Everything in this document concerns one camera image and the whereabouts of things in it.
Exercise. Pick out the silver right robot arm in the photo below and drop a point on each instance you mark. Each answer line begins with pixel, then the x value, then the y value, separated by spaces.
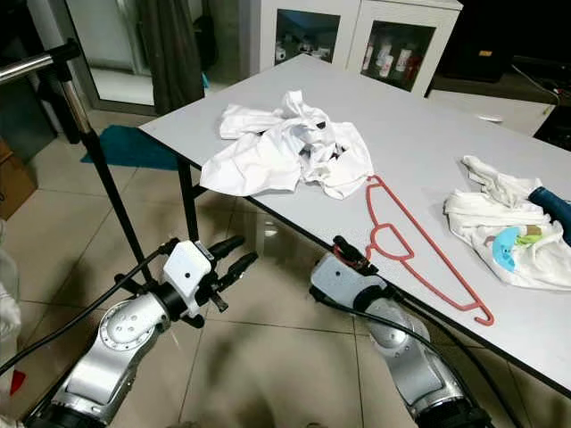
pixel 410 357

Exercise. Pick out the brown cardboard box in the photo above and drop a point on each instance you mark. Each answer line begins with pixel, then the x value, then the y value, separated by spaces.
pixel 16 183

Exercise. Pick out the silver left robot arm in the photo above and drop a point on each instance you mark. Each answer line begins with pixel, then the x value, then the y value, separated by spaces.
pixel 120 348

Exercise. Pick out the black speaker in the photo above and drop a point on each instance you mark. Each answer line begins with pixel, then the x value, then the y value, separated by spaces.
pixel 500 36

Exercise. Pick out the cream white jacket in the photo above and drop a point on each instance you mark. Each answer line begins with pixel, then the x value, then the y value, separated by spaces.
pixel 9 312

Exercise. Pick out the white t-shirt with black print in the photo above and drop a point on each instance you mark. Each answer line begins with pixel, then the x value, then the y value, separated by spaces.
pixel 259 165

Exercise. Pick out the glass sliding door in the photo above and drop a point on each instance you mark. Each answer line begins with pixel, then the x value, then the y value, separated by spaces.
pixel 107 53

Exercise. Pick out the white glass-door cabinet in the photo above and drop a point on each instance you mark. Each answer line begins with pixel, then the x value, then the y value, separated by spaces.
pixel 357 27

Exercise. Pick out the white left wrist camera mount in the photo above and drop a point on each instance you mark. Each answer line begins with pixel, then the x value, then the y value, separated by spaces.
pixel 187 272

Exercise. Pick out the red plastic clothes hanger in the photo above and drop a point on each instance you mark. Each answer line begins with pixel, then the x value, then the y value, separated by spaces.
pixel 489 318

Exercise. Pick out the black table leg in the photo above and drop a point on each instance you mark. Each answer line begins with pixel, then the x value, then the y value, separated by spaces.
pixel 187 205

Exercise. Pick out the teal floor mat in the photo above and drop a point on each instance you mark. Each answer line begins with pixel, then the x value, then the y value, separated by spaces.
pixel 134 147

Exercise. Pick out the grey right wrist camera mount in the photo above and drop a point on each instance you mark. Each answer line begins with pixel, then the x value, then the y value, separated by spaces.
pixel 348 285

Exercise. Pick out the white drawer unit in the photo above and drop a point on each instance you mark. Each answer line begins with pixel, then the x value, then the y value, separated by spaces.
pixel 482 107

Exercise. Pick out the dark brown curtain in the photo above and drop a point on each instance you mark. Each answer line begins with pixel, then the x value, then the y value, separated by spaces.
pixel 171 58

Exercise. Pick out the blue denim jacket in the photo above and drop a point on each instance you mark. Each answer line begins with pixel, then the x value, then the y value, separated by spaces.
pixel 555 207

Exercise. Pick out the metal clothes rack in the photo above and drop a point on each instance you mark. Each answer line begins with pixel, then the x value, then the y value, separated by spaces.
pixel 27 67

